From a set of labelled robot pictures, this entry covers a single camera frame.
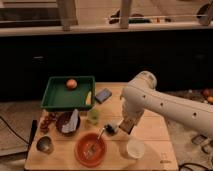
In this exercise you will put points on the tan block eraser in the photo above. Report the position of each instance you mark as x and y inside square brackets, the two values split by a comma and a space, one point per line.
[127, 125]

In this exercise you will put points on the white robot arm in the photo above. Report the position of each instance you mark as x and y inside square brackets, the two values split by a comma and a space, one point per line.
[140, 94]

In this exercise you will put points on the small green cup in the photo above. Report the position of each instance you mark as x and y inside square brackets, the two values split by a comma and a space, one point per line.
[93, 116]

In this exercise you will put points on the white plastic cup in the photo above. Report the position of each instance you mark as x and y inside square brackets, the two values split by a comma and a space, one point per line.
[133, 149]

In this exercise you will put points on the small metal cup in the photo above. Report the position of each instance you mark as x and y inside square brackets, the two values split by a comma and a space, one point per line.
[45, 145]

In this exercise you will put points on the yellow banana piece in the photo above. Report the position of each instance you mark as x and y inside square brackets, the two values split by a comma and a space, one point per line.
[89, 97]

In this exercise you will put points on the orange fruit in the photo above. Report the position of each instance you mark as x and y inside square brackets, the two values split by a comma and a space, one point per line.
[71, 84]

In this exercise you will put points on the green plastic tray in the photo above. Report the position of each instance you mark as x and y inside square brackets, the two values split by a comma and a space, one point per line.
[57, 97]

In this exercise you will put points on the crumpled white paper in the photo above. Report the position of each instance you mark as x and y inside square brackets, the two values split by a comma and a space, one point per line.
[71, 125]

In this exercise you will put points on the dark brown bowl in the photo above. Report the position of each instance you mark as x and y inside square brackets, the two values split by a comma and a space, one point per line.
[62, 120]

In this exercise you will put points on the orange bowl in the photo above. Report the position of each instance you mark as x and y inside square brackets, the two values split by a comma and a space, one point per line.
[82, 146]

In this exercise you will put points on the metal whisk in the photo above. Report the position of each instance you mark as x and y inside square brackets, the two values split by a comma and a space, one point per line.
[92, 148]

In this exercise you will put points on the brown dried food pile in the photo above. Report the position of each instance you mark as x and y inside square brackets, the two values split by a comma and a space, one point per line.
[48, 119]

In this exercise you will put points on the white handled dish brush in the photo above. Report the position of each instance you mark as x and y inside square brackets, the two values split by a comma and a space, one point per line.
[112, 127]

